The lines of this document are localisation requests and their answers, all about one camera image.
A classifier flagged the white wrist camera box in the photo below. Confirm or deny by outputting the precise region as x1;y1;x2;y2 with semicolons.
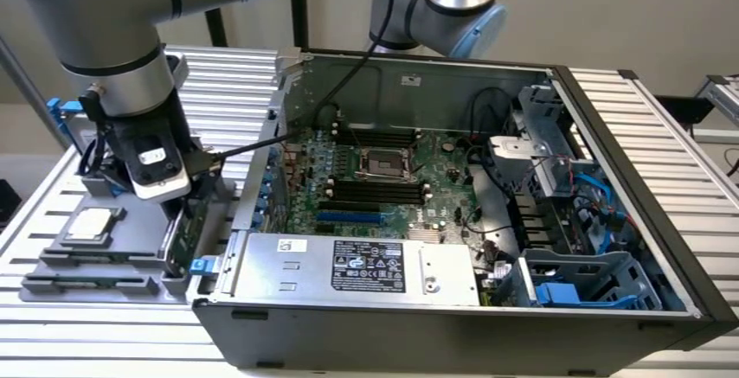
124;134;193;202

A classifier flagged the blue plastic disk bracket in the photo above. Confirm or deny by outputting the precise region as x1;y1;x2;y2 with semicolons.
44;98;81;155

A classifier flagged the black RAM slot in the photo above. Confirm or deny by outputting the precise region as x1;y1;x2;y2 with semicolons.
326;183;432;193
326;190;432;200
333;133;417;141
333;128;417;136
326;177;432;187
334;143;417;151
326;196;433;206
333;138;417;145

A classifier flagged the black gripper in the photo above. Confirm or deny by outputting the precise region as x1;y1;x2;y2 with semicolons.
108;87;225;207

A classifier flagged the silver CPU chip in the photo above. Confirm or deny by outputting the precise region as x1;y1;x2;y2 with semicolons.
58;206;126;247

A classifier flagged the silver drive cage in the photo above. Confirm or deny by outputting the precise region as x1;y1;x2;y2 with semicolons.
488;85;597;198

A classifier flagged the metal slat side table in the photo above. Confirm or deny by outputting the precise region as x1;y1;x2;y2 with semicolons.
691;74;739;139

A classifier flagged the blue expansion slot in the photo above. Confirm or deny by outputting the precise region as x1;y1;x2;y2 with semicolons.
314;210;387;227

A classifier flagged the silver power supply unit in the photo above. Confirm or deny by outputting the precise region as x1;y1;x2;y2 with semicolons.
228;232;484;309

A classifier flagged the grey disk bay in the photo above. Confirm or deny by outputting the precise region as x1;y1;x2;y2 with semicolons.
515;247;664;311

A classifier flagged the CPU socket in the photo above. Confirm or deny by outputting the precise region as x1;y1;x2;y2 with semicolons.
353;145;416;179

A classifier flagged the blue case latch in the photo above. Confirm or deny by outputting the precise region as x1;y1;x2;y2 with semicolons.
188;256;218;278

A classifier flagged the black box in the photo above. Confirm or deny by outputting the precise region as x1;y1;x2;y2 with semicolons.
0;178;22;224

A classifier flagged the black case wire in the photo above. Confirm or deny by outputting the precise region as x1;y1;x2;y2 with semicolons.
468;86;516;138

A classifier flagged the blue disk bay latch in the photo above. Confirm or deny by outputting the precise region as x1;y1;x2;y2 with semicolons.
535;281;571;308

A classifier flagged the black open PC case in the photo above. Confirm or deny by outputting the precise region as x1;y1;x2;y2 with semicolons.
189;47;732;371

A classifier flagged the green motherboard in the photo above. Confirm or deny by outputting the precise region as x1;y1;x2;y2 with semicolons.
252;128;504;276

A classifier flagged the black expansion slot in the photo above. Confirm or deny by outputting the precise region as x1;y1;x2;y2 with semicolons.
317;203;382;213

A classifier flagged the silver chipset heatsink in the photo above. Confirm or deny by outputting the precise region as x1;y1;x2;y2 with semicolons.
408;227;444;244

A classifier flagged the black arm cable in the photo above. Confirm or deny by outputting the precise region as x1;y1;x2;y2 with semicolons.
201;0;396;163

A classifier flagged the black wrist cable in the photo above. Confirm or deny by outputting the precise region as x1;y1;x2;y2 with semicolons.
77;85;112;176

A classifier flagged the blue data wire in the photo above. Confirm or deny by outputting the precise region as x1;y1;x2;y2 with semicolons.
569;169;625;241

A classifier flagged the grey parts rack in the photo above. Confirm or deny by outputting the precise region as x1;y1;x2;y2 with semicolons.
18;133;245;304

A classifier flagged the black stand pole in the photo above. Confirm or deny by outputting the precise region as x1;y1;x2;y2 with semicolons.
202;9;229;48
289;0;312;48

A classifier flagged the green graphics card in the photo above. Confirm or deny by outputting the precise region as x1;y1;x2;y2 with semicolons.
157;195;210;277

